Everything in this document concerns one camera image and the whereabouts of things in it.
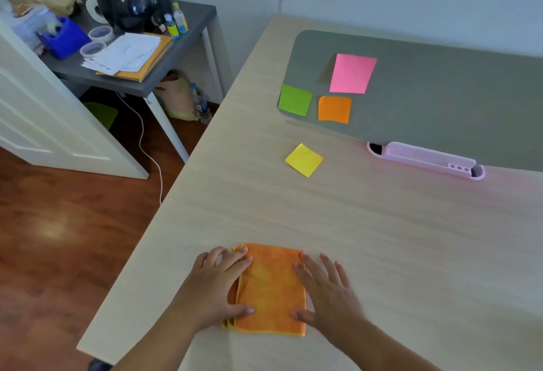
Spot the person's right hand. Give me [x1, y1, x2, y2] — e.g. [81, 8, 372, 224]
[290, 252, 370, 347]

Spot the pink pen holder tray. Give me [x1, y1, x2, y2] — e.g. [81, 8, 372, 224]
[367, 141, 486, 182]

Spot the grey desk mat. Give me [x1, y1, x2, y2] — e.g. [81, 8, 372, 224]
[278, 29, 543, 172]

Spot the yellow sticky note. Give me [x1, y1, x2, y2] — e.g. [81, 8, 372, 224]
[285, 143, 325, 179]

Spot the person's right forearm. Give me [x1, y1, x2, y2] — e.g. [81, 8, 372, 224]
[335, 318, 443, 371]

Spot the grey side table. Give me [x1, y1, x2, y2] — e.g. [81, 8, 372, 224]
[39, 0, 233, 164]

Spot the green sticky note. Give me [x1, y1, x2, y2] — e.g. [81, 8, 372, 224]
[278, 84, 314, 117]

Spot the clear plastic bag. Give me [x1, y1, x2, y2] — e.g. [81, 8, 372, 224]
[0, 0, 62, 52]

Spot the clear water bottle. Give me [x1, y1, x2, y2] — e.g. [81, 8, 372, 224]
[190, 83, 213, 125]

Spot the small bottle with blue label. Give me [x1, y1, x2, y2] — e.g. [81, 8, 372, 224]
[171, 1, 189, 34]

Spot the white cable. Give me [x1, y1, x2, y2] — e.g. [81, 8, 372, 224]
[116, 91, 164, 206]

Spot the person's left forearm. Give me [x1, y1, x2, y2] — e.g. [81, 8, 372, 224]
[111, 299, 202, 371]

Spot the orange cloth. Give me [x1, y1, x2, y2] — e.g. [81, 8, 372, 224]
[222, 243, 307, 338]

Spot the white tape roll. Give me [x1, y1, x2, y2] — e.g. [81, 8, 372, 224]
[85, 0, 110, 25]

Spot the white door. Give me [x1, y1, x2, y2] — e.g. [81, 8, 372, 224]
[0, 16, 150, 181]

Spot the yellow cloth bag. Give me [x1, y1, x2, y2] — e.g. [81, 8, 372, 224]
[154, 70, 200, 122]

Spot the blue plastic box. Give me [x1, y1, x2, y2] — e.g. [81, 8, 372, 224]
[37, 16, 92, 61]

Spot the pink sticky note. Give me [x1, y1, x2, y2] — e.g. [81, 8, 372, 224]
[329, 53, 378, 95]

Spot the yellow envelope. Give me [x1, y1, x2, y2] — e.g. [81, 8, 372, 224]
[96, 33, 175, 83]

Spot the person's left hand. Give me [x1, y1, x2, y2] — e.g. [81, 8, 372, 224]
[173, 246, 255, 333]

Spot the small bottle with yellow label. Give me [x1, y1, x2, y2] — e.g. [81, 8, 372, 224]
[164, 13, 180, 41]

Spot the green plastic object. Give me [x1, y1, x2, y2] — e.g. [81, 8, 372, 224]
[82, 101, 119, 131]

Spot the orange sticky note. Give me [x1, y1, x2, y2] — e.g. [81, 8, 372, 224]
[317, 95, 353, 125]

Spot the stack of white papers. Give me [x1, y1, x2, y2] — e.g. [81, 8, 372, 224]
[81, 32, 162, 77]

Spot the clear tape roll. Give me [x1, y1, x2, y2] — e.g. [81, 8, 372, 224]
[79, 41, 107, 60]
[88, 25, 115, 44]

